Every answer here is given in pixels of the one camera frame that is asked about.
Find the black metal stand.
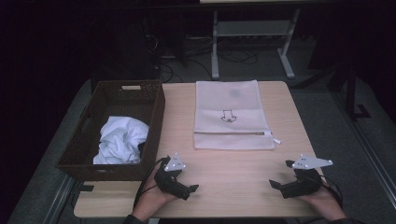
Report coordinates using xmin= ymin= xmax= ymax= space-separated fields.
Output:
xmin=292 ymin=62 xmax=372 ymax=120

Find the white shirt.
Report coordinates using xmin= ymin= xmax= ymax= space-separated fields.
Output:
xmin=92 ymin=116 xmax=149 ymax=165

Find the left hand-held gripper black cable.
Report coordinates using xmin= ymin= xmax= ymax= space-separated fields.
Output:
xmin=133 ymin=157 xmax=169 ymax=209

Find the long metal floor rail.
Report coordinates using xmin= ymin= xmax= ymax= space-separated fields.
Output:
xmin=332 ymin=90 xmax=396 ymax=203

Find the person's left hand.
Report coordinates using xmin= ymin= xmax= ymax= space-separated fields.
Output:
xmin=132 ymin=174 xmax=178 ymax=221

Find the black table bracket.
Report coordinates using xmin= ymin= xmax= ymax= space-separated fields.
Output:
xmin=74 ymin=183 xmax=94 ymax=193

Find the tangle of black floor cables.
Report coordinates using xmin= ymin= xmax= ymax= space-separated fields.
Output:
xmin=143 ymin=34 xmax=260 ymax=83

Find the short metal floor rail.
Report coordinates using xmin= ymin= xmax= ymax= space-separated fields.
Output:
xmin=43 ymin=175 xmax=76 ymax=224

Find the hand-held gripper black cable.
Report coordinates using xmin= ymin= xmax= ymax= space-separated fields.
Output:
xmin=133 ymin=157 xmax=169 ymax=209
xmin=321 ymin=178 xmax=344 ymax=208

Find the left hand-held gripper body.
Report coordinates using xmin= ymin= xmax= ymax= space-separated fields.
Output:
xmin=153 ymin=152 xmax=191 ymax=201

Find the person's right hand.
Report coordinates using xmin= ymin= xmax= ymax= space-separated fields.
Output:
xmin=300 ymin=183 xmax=347 ymax=221

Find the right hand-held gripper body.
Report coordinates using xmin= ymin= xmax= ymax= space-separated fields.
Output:
xmin=279 ymin=154 xmax=333 ymax=200

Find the brown woven basket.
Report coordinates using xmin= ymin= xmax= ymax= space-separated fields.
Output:
xmin=55 ymin=79 xmax=166 ymax=182

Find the right hand-held gripper black cable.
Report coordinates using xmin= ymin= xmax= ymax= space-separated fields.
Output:
xmin=321 ymin=178 xmax=344 ymax=208

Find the grey metal table frame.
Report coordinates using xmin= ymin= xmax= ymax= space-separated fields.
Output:
xmin=199 ymin=0 xmax=344 ymax=80

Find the white mesh laundry bag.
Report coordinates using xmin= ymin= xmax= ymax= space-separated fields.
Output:
xmin=192 ymin=79 xmax=283 ymax=151

